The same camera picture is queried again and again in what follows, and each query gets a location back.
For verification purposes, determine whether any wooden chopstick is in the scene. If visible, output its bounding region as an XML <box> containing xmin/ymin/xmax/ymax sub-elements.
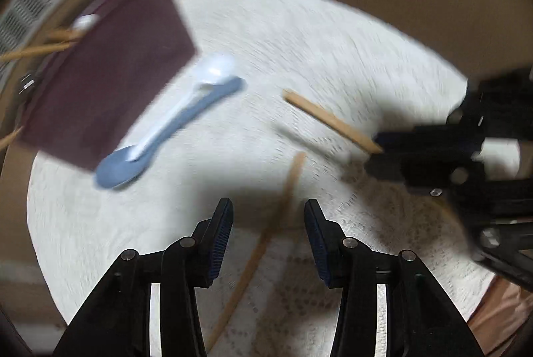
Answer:
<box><xmin>47</xmin><ymin>28</ymin><xmax>85</xmax><ymax>42</ymax></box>
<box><xmin>0</xmin><ymin>42</ymin><xmax>73</xmax><ymax>63</ymax></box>
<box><xmin>282</xmin><ymin>90</ymin><xmax>383</xmax><ymax>155</ymax></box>
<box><xmin>205</xmin><ymin>151</ymin><xmax>306</xmax><ymax>353</ymax></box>

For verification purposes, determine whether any blue plastic spoon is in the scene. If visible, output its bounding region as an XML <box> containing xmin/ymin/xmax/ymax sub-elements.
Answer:
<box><xmin>94</xmin><ymin>76</ymin><xmax>245</xmax><ymax>189</ymax></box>

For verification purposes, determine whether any white plastic spoon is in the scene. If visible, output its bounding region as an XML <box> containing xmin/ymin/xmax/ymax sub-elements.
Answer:
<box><xmin>127</xmin><ymin>53</ymin><xmax>236</xmax><ymax>161</ymax></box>

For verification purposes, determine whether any black handled spoon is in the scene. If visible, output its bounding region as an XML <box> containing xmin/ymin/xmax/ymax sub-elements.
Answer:
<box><xmin>18</xmin><ymin>72</ymin><xmax>39</xmax><ymax>95</ymax></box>

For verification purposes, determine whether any white lace tablecloth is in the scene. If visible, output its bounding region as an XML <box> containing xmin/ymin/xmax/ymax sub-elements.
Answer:
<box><xmin>27</xmin><ymin>0</ymin><xmax>492</xmax><ymax>356</ymax></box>

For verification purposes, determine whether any purple plastic utensil holder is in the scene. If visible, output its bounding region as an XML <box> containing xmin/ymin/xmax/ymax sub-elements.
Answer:
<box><xmin>18</xmin><ymin>0</ymin><xmax>196</xmax><ymax>170</ymax></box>

